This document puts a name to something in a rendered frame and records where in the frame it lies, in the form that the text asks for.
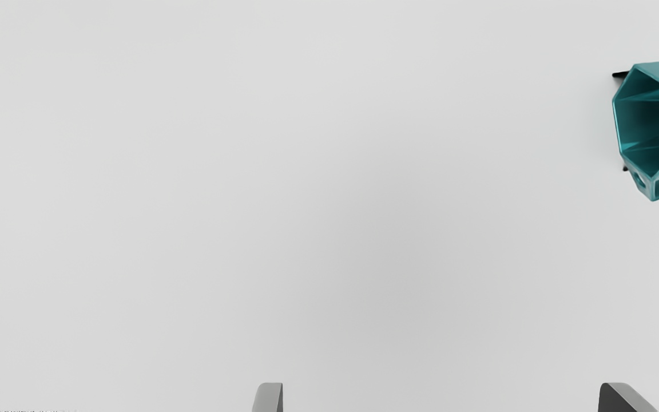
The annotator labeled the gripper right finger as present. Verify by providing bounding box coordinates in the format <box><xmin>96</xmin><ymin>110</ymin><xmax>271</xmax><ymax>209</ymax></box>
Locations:
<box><xmin>598</xmin><ymin>382</ymin><xmax>659</xmax><ymax>412</ymax></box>

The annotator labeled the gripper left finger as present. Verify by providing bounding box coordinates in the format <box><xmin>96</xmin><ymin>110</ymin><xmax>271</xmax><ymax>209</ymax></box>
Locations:
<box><xmin>252</xmin><ymin>382</ymin><xmax>284</xmax><ymax>412</ymax></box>

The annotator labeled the teal faceted mug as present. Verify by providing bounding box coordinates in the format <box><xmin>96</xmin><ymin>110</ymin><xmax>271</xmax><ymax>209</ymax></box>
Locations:
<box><xmin>612</xmin><ymin>58</ymin><xmax>659</xmax><ymax>202</ymax></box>

